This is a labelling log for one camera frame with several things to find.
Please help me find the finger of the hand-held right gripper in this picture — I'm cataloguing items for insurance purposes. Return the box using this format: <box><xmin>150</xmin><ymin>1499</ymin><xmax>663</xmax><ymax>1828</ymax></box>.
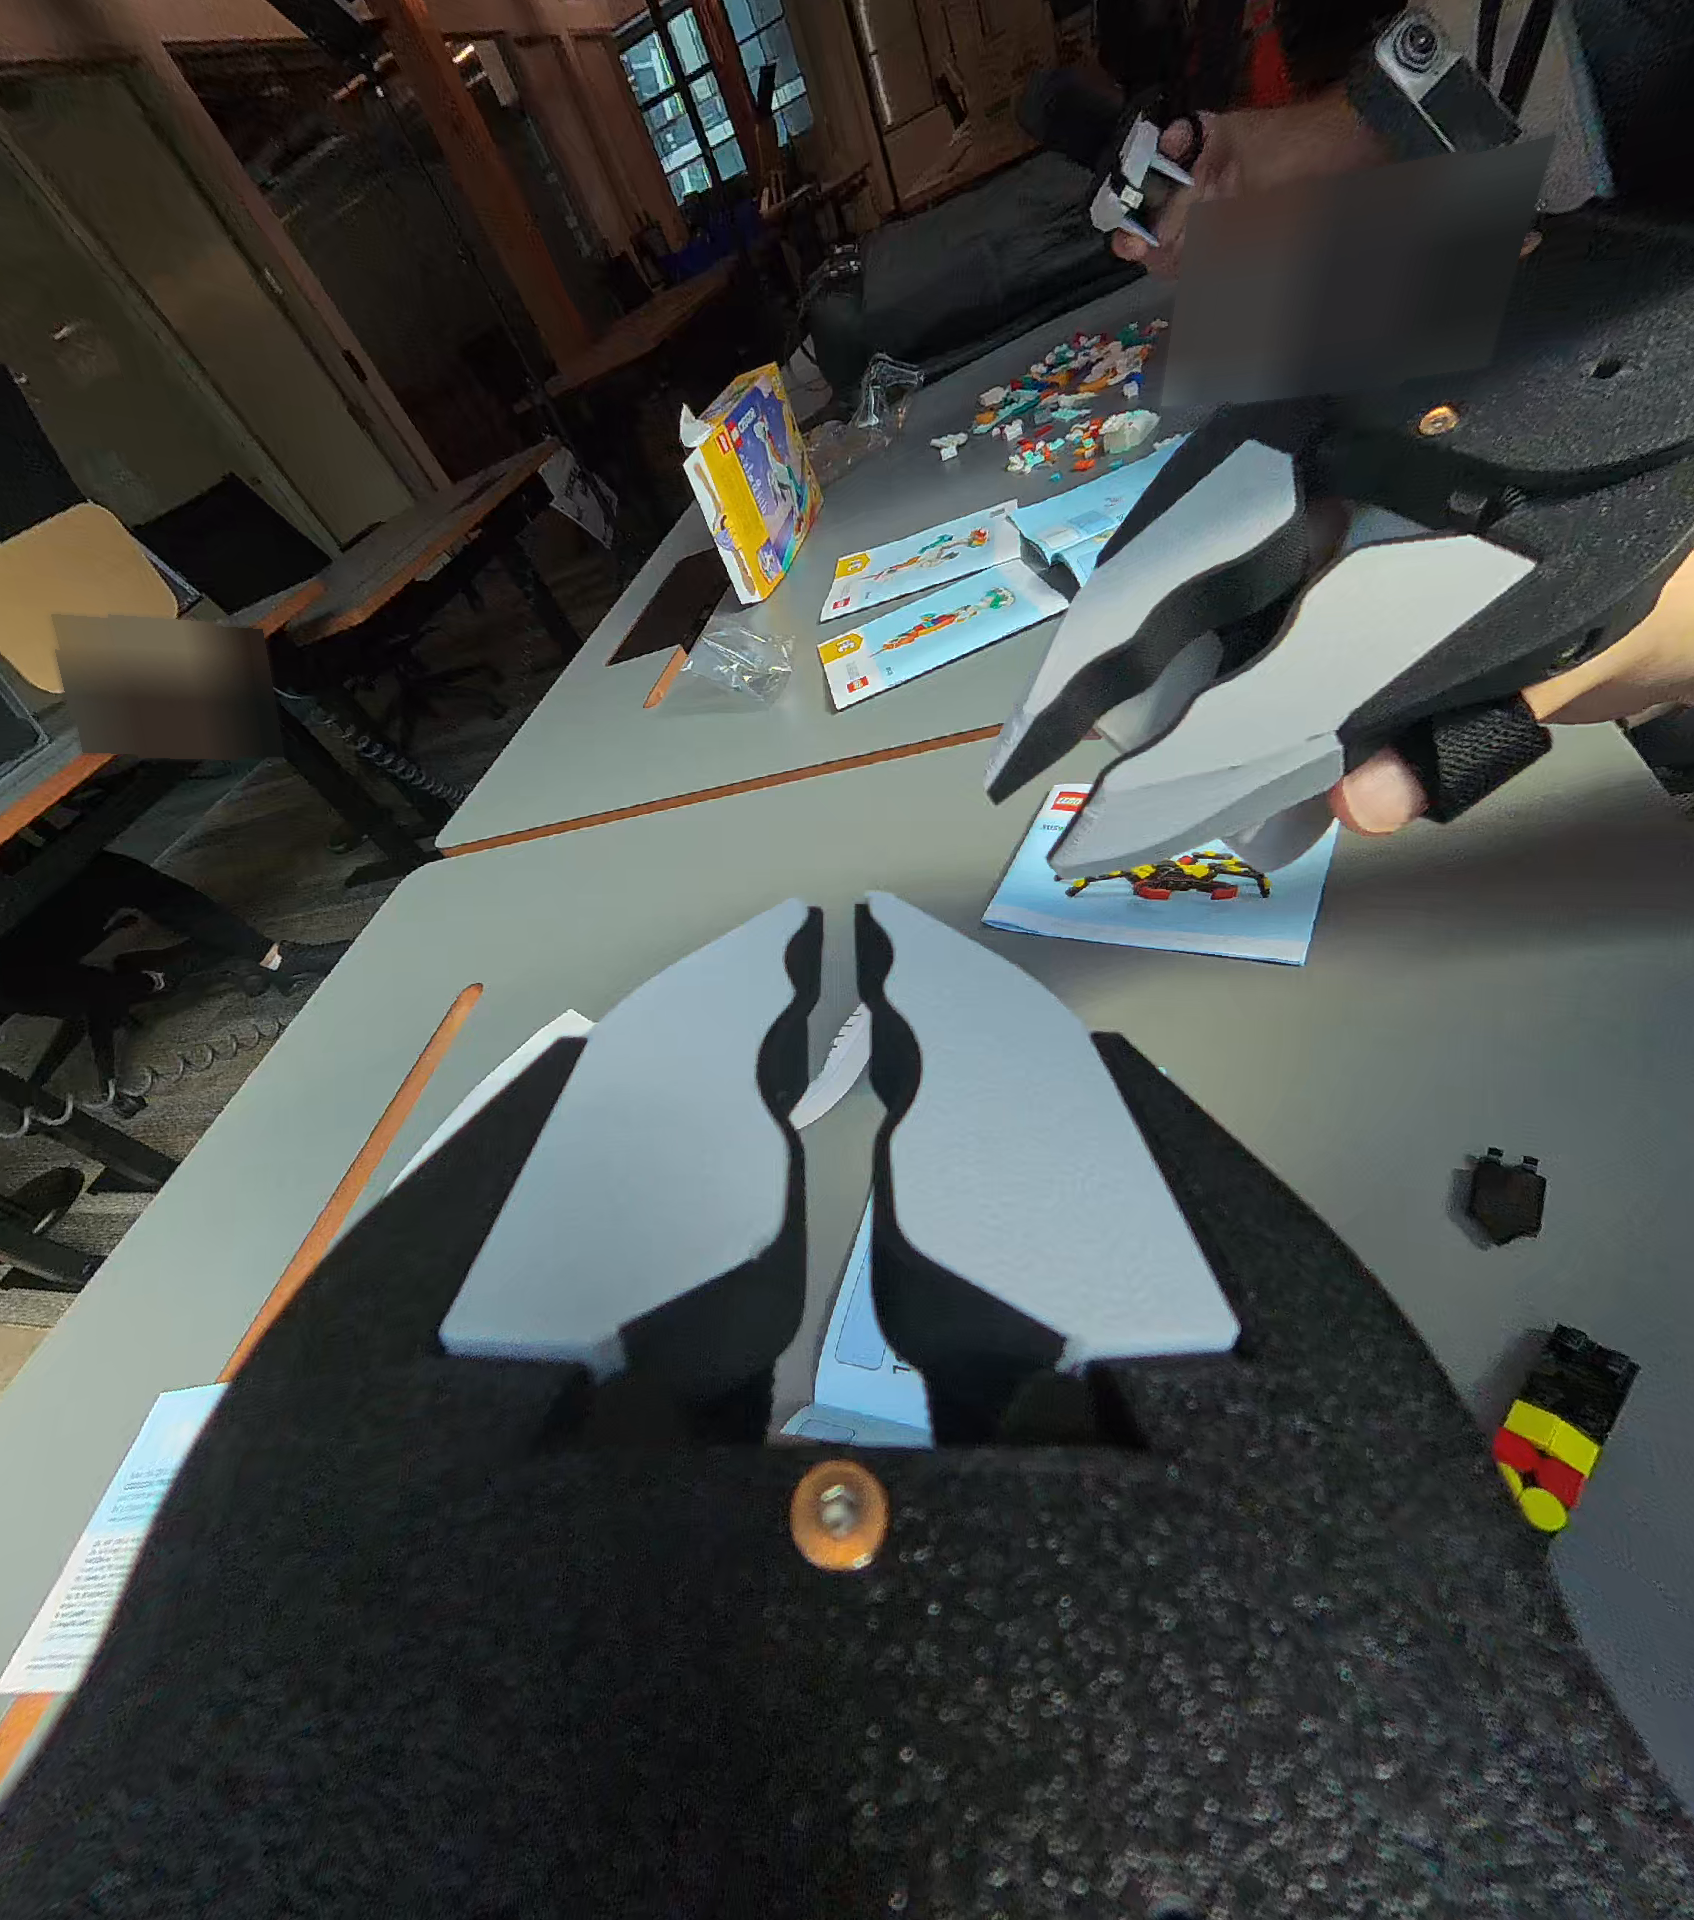
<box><xmin>1054</xmin><ymin>533</ymin><xmax>1541</xmax><ymax>876</ymax></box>
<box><xmin>987</xmin><ymin>427</ymin><xmax>1352</xmax><ymax>804</ymax></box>

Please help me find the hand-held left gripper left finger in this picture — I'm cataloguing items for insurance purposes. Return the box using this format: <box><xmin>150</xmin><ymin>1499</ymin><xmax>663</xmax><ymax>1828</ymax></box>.
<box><xmin>437</xmin><ymin>897</ymin><xmax>823</xmax><ymax>1443</ymax></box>

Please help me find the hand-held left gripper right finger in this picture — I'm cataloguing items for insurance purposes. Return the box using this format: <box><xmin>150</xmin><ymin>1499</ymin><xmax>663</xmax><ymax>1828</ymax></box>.
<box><xmin>855</xmin><ymin>888</ymin><xmax>1246</xmax><ymax>1443</ymax></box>

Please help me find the small black brick assembly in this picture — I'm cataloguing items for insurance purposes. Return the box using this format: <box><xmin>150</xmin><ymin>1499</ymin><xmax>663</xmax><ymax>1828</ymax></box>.
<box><xmin>1463</xmin><ymin>1146</ymin><xmax>1551</xmax><ymax>1250</ymax></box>

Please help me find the yellow red black brick assembly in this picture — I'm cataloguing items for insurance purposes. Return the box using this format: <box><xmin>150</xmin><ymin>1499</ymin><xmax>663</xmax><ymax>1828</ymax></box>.
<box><xmin>1493</xmin><ymin>1323</ymin><xmax>1643</xmax><ymax>1536</ymax></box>

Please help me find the grey desk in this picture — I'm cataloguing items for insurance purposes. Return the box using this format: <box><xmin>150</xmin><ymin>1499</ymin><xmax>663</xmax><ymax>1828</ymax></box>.
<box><xmin>0</xmin><ymin>721</ymin><xmax>1694</xmax><ymax>1920</ymax></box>
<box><xmin>435</xmin><ymin>285</ymin><xmax>1391</xmax><ymax>860</ymax></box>

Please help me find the wooden desk with black legs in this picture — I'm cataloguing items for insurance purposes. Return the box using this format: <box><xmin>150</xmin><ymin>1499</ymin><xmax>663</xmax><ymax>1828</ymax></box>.
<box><xmin>232</xmin><ymin>435</ymin><xmax>565</xmax><ymax>888</ymax></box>

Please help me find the blue instruction booklet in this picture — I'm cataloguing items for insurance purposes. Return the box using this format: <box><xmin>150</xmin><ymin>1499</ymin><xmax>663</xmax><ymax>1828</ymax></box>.
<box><xmin>1008</xmin><ymin>435</ymin><xmax>1194</xmax><ymax>595</ymax></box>

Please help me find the pile of colourful toy bricks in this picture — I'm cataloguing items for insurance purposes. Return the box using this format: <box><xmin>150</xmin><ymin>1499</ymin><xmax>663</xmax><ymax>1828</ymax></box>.
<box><xmin>928</xmin><ymin>314</ymin><xmax>1183</xmax><ymax>483</ymax></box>

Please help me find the open instruction booklet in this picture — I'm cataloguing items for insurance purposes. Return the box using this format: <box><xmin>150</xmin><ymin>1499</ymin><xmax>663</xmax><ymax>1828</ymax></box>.
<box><xmin>389</xmin><ymin>1002</ymin><xmax>941</xmax><ymax>1450</ymax></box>

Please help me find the instruction booklet with creature picture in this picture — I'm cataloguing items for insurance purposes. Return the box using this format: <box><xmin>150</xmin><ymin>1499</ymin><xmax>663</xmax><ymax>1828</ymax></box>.
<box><xmin>983</xmin><ymin>780</ymin><xmax>1342</xmax><ymax>967</ymax></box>

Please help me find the white instruction booklet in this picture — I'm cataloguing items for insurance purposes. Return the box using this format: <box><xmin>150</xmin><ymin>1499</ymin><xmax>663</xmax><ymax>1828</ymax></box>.
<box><xmin>817</xmin><ymin>562</ymin><xmax>1074</xmax><ymax>713</ymax></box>
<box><xmin>820</xmin><ymin>498</ymin><xmax>1031</xmax><ymax>623</ymax></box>

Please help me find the black sofa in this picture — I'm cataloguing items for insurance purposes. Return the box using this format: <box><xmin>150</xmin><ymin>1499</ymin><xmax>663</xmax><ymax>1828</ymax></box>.
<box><xmin>804</xmin><ymin>143</ymin><xmax>1194</xmax><ymax>401</ymax></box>

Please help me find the clear plastic bag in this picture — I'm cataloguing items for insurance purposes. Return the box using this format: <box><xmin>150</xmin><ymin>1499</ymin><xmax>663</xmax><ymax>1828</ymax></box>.
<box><xmin>683</xmin><ymin>623</ymin><xmax>801</xmax><ymax>705</ymax></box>
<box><xmin>846</xmin><ymin>353</ymin><xmax>924</xmax><ymax>438</ymax></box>

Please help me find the yellow toy box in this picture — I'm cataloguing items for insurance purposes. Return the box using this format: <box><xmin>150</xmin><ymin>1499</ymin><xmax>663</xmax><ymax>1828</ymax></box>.
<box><xmin>679</xmin><ymin>361</ymin><xmax>827</xmax><ymax>606</ymax></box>

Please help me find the orange cone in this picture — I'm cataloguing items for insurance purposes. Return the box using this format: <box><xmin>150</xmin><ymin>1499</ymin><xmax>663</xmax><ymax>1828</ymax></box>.
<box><xmin>1237</xmin><ymin>0</ymin><xmax>1300</xmax><ymax>108</ymax></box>

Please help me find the large cardboard box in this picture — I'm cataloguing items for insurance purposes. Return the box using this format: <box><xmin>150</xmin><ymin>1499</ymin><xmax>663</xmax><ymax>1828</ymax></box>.
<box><xmin>846</xmin><ymin>0</ymin><xmax>1074</xmax><ymax>213</ymax></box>

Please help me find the black flat pad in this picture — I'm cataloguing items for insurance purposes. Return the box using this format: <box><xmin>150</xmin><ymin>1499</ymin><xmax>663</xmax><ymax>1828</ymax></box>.
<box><xmin>605</xmin><ymin>546</ymin><xmax>731</xmax><ymax>671</ymax></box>

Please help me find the white printed leaflet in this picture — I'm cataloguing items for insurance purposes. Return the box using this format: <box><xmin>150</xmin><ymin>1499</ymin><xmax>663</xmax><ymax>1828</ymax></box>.
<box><xmin>0</xmin><ymin>1382</ymin><xmax>232</xmax><ymax>1698</ymax></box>

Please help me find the paned window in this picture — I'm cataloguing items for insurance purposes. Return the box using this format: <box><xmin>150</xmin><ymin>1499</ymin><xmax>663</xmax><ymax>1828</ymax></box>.
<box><xmin>615</xmin><ymin>0</ymin><xmax>812</xmax><ymax>204</ymax></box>

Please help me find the beige plywood chair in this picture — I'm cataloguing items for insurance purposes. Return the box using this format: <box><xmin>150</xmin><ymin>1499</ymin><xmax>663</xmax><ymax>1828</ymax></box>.
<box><xmin>0</xmin><ymin>503</ymin><xmax>183</xmax><ymax>696</ymax></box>

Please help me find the black coiled cable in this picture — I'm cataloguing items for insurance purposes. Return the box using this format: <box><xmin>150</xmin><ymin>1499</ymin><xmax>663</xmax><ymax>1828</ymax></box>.
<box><xmin>0</xmin><ymin>974</ymin><xmax>325</xmax><ymax>1142</ymax></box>
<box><xmin>322</xmin><ymin>705</ymin><xmax>466</xmax><ymax>812</ymax></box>

